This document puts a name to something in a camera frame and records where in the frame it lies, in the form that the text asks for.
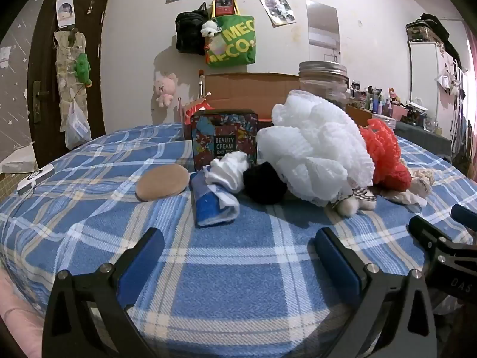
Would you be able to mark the white plush bear plaid bow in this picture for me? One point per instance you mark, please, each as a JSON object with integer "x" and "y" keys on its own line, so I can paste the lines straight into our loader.
{"x": 354, "y": 199}

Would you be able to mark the desk with dark cloth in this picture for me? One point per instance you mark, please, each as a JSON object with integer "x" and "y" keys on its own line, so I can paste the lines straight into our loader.
{"x": 421, "y": 136}

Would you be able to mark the white wardrobe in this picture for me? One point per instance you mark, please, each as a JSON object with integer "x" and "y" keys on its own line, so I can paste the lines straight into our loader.
{"x": 428, "y": 74}

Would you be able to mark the pink plush toy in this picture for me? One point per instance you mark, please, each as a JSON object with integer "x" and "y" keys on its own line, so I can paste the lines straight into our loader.
{"x": 164, "y": 87}

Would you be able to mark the red mesh bath loofah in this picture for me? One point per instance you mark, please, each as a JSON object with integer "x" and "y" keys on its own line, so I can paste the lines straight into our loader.
{"x": 380, "y": 138}

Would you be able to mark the clear plastic bag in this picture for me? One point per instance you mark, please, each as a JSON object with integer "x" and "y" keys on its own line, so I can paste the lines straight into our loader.
{"x": 76, "y": 123}

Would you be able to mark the cardboard box red inside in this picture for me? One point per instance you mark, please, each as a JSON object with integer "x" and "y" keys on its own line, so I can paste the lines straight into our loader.
{"x": 242, "y": 93}

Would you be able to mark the green tote bag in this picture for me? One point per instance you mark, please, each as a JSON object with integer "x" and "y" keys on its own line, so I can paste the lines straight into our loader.
{"x": 231, "y": 41}

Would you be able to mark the picture on door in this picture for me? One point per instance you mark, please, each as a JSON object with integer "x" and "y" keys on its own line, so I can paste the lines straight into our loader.
{"x": 65, "y": 11}

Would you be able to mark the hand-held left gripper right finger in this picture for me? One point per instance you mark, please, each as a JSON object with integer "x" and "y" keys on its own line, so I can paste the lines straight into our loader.
{"x": 335, "y": 263}

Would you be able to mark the dark wooden door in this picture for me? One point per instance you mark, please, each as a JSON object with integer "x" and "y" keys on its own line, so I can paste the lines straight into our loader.
{"x": 44, "y": 63}

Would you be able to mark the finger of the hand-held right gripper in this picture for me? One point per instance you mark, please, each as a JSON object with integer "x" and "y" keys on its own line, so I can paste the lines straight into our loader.
{"x": 425, "y": 229}
{"x": 464, "y": 213}

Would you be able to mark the green plush toy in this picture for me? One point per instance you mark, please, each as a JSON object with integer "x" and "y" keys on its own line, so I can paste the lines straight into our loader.
{"x": 82, "y": 67}

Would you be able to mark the dark suitcase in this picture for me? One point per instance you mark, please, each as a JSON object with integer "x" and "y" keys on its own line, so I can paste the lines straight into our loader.
{"x": 425, "y": 30}

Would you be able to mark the black bag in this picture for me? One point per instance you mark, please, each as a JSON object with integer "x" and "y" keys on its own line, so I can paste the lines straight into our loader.
{"x": 190, "y": 31}

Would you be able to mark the white cloth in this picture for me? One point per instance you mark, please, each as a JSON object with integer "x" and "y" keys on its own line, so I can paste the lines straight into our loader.
{"x": 227, "y": 173}

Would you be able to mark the wall mirror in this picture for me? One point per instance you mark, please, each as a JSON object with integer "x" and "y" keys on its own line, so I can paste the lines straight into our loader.
{"x": 323, "y": 26}

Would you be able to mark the large glass jar metal lid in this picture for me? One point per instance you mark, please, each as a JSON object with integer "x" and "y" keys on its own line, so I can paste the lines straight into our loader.
{"x": 324, "y": 82}

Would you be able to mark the white tissue paper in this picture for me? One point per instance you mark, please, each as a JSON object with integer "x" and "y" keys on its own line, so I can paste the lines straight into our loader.
{"x": 408, "y": 198}

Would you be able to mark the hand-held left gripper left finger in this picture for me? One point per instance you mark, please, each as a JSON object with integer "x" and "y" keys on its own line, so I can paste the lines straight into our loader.
{"x": 143, "y": 264}

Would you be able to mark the wall photo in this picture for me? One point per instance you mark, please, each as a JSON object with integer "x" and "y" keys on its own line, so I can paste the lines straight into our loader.
{"x": 277, "y": 9}

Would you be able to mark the cream crochet piece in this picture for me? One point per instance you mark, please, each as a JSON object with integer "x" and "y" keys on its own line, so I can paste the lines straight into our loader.
{"x": 423, "y": 179}

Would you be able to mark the hanging door organizer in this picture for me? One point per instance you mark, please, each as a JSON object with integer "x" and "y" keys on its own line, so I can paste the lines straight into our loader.
{"x": 67, "y": 71}

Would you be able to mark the row of cosmetic bottles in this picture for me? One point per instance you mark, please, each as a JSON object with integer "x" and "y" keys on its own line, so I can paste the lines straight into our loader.
{"x": 372, "y": 100}

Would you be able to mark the tan round powder puff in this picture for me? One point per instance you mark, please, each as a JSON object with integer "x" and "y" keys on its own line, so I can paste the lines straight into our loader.
{"x": 162, "y": 182}

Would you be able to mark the white mesh bath loofah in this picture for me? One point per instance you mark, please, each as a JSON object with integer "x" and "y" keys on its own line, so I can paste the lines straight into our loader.
{"x": 316, "y": 145}

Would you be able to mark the red tipped brush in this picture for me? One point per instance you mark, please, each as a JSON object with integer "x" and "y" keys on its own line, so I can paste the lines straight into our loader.
{"x": 201, "y": 82}

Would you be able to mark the black fluffy ball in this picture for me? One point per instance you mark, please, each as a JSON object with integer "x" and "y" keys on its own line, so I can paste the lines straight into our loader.
{"x": 264, "y": 184}

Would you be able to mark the floral tin box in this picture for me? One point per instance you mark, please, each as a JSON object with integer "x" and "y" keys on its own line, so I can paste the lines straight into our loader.
{"x": 223, "y": 141}

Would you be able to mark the blue plaid blanket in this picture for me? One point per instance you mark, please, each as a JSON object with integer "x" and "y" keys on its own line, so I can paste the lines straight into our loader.
{"x": 223, "y": 268}

